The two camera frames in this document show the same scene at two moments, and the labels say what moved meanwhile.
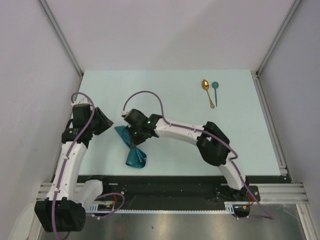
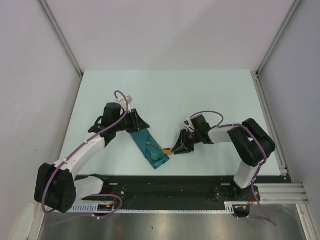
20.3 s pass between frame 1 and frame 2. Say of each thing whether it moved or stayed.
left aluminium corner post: stayed
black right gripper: moved
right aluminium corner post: stayed
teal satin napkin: moved
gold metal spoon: moved
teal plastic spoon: moved
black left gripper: moved
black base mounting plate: stayed
